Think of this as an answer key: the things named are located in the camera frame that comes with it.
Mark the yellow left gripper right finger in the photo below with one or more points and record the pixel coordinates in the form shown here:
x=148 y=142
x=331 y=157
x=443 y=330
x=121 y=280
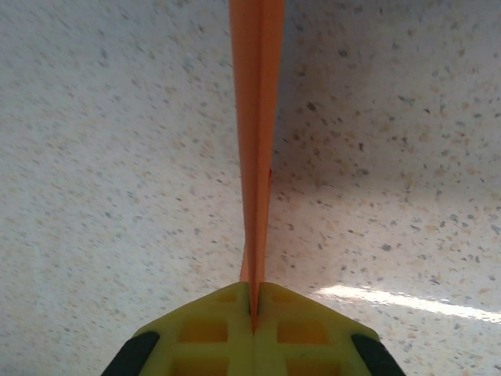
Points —
x=305 y=337

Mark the orange paper sheet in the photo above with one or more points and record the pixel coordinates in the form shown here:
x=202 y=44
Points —
x=256 y=117

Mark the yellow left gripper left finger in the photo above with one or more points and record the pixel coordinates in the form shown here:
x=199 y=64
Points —
x=203 y=337

